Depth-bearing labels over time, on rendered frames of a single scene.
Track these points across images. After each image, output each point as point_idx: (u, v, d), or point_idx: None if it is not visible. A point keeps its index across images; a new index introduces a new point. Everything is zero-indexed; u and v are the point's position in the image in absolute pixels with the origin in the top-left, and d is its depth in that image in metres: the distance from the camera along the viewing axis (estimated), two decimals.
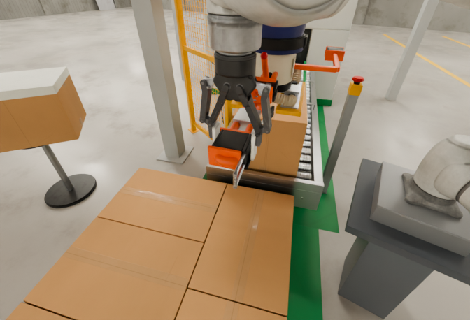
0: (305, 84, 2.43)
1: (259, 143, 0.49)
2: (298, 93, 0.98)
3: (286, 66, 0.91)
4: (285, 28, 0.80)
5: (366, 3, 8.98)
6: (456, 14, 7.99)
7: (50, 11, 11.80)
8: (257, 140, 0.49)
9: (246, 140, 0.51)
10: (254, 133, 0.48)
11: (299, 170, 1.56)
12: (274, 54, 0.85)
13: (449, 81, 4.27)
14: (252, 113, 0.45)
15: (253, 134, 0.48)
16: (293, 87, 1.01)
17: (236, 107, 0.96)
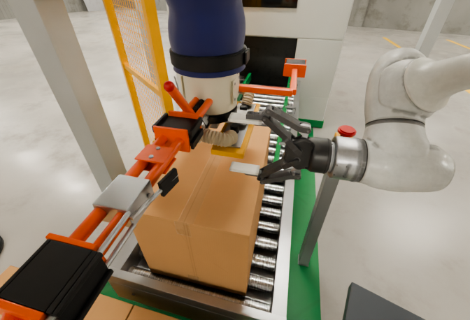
0: (285, 112, 1.90)
1: (250, 112, 0.48)
2: (245, 124, 0.75)
3: (222, 90, 0.68)
4: (207, 42, 0.57)
5: (366, 4, 8.45)
6: (461, 16, 7.45)
7: None
8: (254, 114, 0.48)
9: (75, 272, 0.27)
10: None
11: None
12: (198, 77, 0.62)
13: (459, 94, 3.74)
14: (282, 126, 0.48)
15: None
16: None
17: None
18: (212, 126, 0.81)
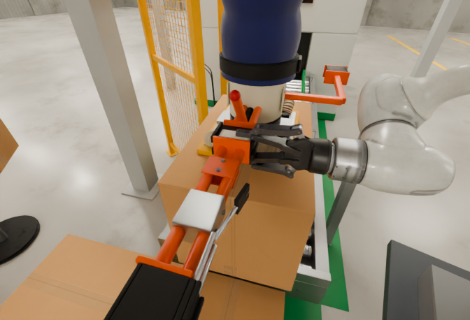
0: (304, 101, 1.98)
1: (240, 130, 0.51)
2: None
3: (273, 98, 0.65)
4: (267, 49, 0.55)
5: (369, 3, 8.53)
6: (464, 14, 7.54)
7: (39, 11, 11.35)
8: (244, 132, 0.51)
9: (179, 303, 0.24)
10: (252, 135, 0.51)
11: None
12: (254, 84, 0.60)
13: None
14: (274, 136, 0.50)
15: None
16: (283, 124, 0.76)
17: (205, 154, 0.69)
18: None
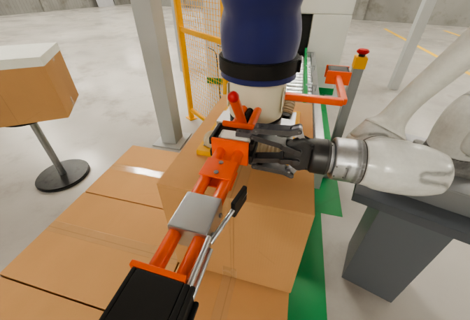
0: (307, 68, 2.35)
1: (240, 130, 0.51)
2: None
3: (273, 99, 0.65)
4: (267, 49, 0.54)
5: None
6: (458, 8, 7.91)
7: (48, 8, 11.72)
8: (244, 132, 0.51)
9: (172, 309, 0.24)
10: (252, 135, 0.51)
11: None
12: (254, 85, 0.59)
13: None
14: (274, 136, 0.50)
15: None
16: (284, 124, 0.75)
17: (205, 155, 0.69)
18: None
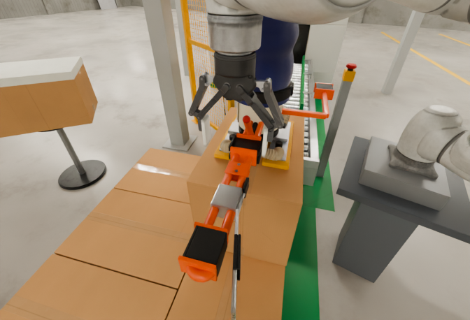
0: (304, 76, 2.56)
1: (271, 139, 0.48)
2: (287, 141, 0.93)
3: (272, 115, 0.86)
4: None
5: None
6: None
7: (52, 10, 11.93)
8: (269, 135, 0.48)
9: (223, 244, 0.45)
10: (266, 128, 0.47)
11: None
12: None
13: (444, 76, 4.40)
14: (259, 110, 0.44)
15: (266, 129, 0.46)
16: (280, 133, 0.96)
17: (221, 158, 0.90)
18: None
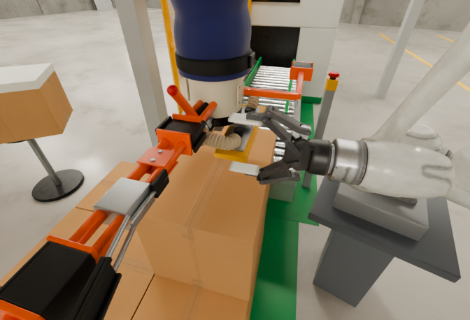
0: (292, 82, 2.47)
1: (251, 112, 0.47)
2: (249, 128, 0.75)
3: (227, 93, 0.68)
4: (213, 46, 0.57)
5: (362, 3, 9.02)
6: (451, 13, 8.02)
7: (47, 10, 11.84)
8: (254, 114, 0.47)
9: (73, 275, 0.27)
10: None
11: None
12: (205, 80, 0.62)
13: None
14: (282, 128, 0.48)
15: None
16: None
17: None
18: (216, 129, 0.81)
